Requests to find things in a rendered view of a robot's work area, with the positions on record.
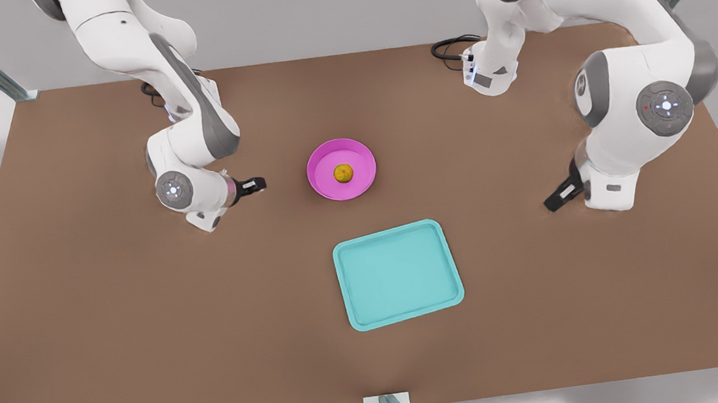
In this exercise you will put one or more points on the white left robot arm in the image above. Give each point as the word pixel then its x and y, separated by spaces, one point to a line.
pixel 638 89

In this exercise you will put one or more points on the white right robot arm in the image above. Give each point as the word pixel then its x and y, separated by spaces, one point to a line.
pixel 192 105

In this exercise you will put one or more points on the pink round plate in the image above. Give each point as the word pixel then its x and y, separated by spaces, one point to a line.
pixel 341 169

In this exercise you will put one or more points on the turquoise rectangular tray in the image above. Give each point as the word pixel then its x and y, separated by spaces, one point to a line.
pixel 397 274

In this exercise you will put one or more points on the orange fruit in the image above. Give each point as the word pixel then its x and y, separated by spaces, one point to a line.
pixel 343 173

